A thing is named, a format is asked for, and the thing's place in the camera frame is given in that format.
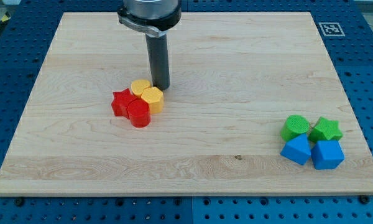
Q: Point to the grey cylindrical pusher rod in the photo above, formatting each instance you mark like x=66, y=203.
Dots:
x=158, y=60

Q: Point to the green cylinder block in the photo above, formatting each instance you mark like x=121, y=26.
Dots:
x=294, y=126

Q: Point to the yellow cylinder block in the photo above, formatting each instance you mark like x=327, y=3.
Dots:
x=138, y=87

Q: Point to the yellow hexagon block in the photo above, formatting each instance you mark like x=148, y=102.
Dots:
x=154, y=98

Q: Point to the white fiducial marker tag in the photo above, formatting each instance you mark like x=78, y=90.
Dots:
x=331, y=29

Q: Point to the green star block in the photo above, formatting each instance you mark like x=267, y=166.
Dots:
x=325, y=130

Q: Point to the red star block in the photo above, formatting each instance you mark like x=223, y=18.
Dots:
x=121, y=101

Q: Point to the red cylinder block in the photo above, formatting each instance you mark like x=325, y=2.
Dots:
x=139, y=113

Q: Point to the wooden board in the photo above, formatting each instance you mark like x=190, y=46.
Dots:
x=235, y=78

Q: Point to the blue triangle block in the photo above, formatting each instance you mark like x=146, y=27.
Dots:
x=297, y=149

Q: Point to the blue cube block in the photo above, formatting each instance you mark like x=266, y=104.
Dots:
x=327, y=155

